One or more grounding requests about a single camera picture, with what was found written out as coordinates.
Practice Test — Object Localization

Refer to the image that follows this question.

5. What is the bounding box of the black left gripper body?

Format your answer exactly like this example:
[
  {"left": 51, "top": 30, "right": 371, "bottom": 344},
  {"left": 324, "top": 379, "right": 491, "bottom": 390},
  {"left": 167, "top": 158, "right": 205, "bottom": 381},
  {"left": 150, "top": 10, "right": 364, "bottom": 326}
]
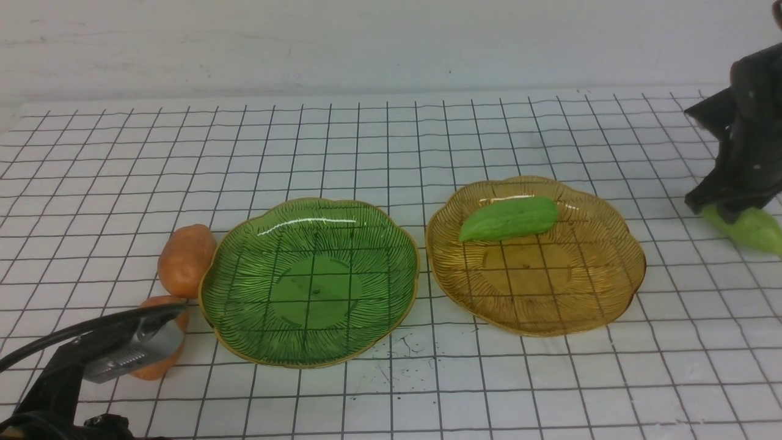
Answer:
[{"left": 1, "top": 342, "right": 132, "bottom": 439}]

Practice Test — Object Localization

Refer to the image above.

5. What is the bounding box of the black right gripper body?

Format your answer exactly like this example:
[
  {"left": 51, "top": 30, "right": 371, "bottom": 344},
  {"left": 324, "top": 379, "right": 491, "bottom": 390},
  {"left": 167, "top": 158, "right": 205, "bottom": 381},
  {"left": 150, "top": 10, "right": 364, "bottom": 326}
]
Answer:
[{"left": 684, "top": 43, "right": 781, "bottom": 184}]

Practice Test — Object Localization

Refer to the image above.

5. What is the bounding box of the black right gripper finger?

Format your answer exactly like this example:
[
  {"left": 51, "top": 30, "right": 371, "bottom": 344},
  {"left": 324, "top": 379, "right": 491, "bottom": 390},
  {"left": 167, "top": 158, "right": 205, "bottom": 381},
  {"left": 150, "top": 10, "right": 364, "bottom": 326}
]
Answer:
[{"left": 684, "top": 174, "right": 781, "bottom": 224}]

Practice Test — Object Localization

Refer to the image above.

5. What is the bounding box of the green cucumber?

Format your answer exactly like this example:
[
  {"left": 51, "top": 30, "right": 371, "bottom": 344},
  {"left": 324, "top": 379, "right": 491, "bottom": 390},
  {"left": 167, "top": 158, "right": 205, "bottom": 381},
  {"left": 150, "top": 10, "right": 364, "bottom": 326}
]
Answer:
[
  {"left": 701, "top": 204, "right": 781, "bottom": 255},
  {"left": 459, "top": 197, "right": 559, "bottom": 242}
]

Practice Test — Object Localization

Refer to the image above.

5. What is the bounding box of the brown potato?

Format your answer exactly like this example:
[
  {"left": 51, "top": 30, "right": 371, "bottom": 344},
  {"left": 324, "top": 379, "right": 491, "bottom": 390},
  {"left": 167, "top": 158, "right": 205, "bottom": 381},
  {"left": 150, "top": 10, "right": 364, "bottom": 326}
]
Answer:
[
  {"left": 130, "top": 295, "right": 189, "bottom": 381},
  {"left": 158, "top": 224, "right": 217, "bottom": 299}
]

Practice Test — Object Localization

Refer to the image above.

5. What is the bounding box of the amber glass plate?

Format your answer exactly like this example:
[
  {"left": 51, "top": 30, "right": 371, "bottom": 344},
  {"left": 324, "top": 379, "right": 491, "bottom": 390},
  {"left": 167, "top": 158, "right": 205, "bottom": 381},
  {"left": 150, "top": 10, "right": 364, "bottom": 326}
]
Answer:
[{"left": 425, "top": 175, "right": 647, "bottom": 337}]

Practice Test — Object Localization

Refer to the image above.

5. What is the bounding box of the white grid table mat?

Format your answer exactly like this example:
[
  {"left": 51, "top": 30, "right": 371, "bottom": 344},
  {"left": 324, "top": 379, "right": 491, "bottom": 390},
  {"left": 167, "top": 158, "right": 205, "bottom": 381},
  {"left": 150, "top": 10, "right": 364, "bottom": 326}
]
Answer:
[{"left": 1, "top": 87, "right": 781, "bottom": 439}]

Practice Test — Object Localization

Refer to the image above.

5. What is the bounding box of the green glass plate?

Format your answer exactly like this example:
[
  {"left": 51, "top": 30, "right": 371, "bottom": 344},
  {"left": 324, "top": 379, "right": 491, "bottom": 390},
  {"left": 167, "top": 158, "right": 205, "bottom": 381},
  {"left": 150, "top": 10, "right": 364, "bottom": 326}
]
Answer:
[{"left": 198, "top": 197, "right": 421, "bottom": 369}]

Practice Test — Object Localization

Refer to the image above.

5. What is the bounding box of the black left camera cable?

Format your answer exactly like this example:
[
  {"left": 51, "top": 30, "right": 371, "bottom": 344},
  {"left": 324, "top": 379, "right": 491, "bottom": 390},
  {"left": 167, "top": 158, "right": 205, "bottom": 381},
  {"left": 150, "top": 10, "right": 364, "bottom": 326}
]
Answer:
[{"left": 0, "top": 304, "right": 189, "bottom": 372}]

